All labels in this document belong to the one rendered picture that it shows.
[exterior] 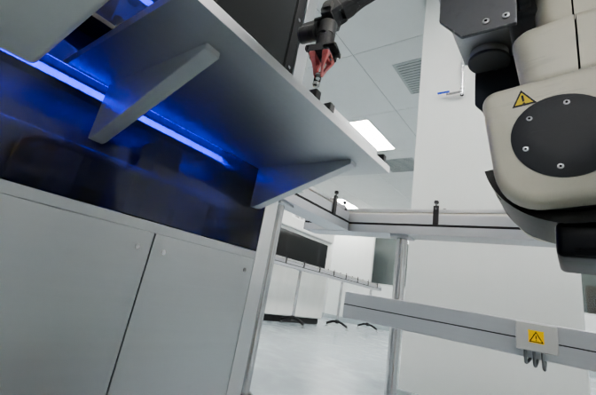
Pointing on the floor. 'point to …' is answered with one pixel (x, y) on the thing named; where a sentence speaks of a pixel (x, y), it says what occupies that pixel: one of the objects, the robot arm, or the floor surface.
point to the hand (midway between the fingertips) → (318, 74)
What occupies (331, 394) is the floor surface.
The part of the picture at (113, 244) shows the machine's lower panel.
